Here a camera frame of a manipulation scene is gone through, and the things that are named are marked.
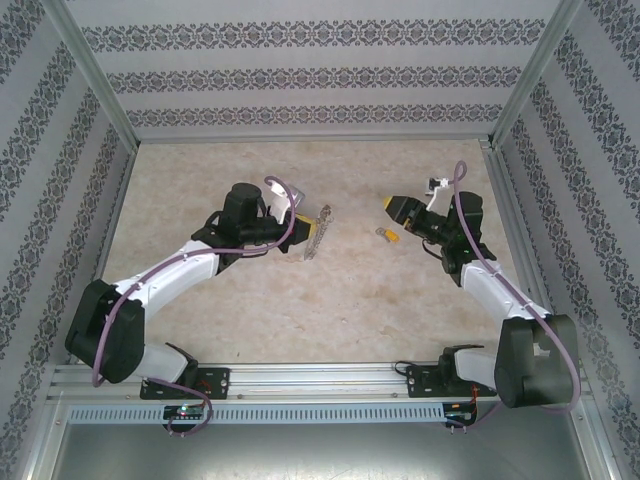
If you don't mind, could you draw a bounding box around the grey sheet metal panel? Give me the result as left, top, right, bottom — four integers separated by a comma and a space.
49, 422, 609, 480

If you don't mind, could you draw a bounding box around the grooved aluminium side rail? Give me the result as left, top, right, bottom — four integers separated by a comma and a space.
479, 139, 569, 361
67, 144, 139, 364

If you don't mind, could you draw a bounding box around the thin aluminium wall beam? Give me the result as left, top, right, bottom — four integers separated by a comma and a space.
133, 130, 496, 145

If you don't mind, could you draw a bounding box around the wide aluminium base rail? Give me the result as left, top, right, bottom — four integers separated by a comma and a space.
47, 362, 589, 401

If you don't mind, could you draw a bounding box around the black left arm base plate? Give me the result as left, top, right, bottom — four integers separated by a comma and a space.
141, 367, 232, 401

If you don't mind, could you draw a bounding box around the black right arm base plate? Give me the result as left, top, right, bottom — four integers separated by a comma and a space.
405, 363, 499, 400

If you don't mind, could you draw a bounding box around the aluminium corner post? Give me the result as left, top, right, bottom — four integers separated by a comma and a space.
42, 0, 140, 147
489, 0, 585, 147

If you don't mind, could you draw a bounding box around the white slotted cable duct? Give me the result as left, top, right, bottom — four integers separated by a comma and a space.
67, 402, 446, 426

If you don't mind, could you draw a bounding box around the aluminium frame strut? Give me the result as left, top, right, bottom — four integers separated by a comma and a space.
9, 394, 71, 480
567, 397, 639, 480

